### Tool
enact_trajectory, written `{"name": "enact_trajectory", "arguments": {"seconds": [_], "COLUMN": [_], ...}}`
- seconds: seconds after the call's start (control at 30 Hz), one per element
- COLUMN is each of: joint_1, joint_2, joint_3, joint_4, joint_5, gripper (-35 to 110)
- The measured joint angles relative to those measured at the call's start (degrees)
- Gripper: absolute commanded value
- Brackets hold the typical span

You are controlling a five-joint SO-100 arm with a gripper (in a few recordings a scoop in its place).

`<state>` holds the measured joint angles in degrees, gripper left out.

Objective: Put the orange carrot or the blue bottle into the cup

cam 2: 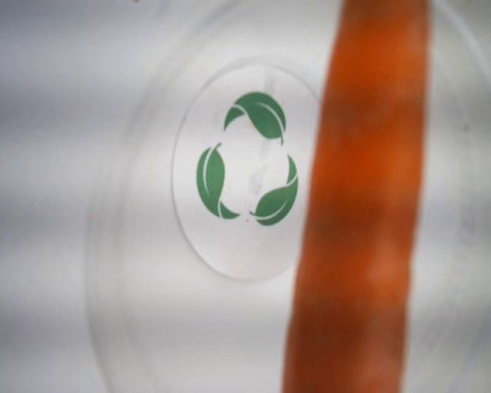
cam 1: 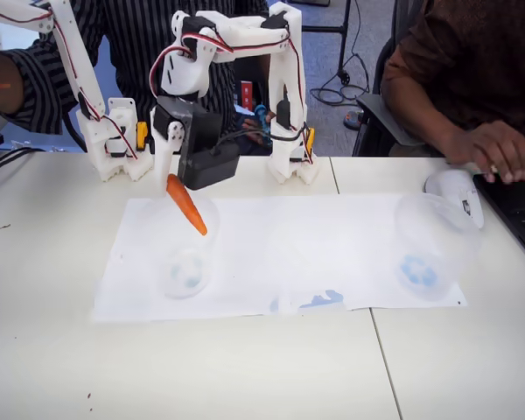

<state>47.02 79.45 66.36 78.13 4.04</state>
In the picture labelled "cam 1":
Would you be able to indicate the white paper green recycle symbol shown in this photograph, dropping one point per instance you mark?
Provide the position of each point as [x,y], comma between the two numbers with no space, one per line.
[254,262]

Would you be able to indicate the blue plastic clamp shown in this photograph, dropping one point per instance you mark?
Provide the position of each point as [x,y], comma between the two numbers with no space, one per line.
[262,116]

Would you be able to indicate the orange carrot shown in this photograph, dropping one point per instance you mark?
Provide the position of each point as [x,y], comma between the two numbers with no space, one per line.
[186,203]

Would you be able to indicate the white computer mouse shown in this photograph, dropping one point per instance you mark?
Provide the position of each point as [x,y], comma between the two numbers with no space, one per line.
[450,184]

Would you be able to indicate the person in brown shirt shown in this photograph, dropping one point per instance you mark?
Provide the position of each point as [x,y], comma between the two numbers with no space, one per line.
[485,52]

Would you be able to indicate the white paper blue recycle symbol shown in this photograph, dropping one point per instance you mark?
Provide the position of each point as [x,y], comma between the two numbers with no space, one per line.
[359,245]

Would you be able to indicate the clear plastic tub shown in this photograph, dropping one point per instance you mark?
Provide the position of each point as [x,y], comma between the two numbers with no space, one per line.
[433,245]
[188,271]

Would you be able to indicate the white leader robot arm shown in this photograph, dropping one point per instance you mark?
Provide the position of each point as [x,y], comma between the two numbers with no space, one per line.
[87,87]

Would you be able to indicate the striped shirt person's left hand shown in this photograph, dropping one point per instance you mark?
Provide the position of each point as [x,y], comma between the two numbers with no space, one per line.
[251,124]

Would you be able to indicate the yellow plastic clamp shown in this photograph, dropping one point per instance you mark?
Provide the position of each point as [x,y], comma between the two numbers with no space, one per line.
[142,135]
[310,144]

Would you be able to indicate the person in striped shirt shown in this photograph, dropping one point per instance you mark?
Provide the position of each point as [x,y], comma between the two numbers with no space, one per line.
[131,52]

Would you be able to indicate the grey gripper black servo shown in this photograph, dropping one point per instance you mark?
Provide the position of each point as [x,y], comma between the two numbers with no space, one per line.
[171,131]

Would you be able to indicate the brown shirt person's right hand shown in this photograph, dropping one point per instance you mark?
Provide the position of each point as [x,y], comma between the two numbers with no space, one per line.
[494,144]

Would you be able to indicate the white follower robot arm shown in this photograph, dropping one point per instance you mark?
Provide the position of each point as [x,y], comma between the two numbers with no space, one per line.
[289,79]

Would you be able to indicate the striped shirt person's right forearm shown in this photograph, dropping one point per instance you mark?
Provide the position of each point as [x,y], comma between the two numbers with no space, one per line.
[13,87]

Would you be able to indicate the black laptop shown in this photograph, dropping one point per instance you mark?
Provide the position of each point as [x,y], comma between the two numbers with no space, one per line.
[516,205]

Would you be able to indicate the red white box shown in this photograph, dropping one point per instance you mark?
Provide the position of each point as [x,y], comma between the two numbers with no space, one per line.
[247,94]

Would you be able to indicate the small orange grey gadget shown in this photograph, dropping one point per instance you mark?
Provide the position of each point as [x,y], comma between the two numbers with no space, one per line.
[353,119]

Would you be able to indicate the black metal wheeled stand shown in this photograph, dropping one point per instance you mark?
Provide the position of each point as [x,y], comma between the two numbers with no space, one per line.
[324,29]

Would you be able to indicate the black office chair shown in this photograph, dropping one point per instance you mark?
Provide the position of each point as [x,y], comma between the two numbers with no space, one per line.
[372,118]

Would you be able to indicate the brown shirt person's right forearm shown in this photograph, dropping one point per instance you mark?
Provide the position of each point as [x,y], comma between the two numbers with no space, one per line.
[420,114]

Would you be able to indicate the black webcam with mount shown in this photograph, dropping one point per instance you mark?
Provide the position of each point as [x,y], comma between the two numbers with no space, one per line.
[210,168]

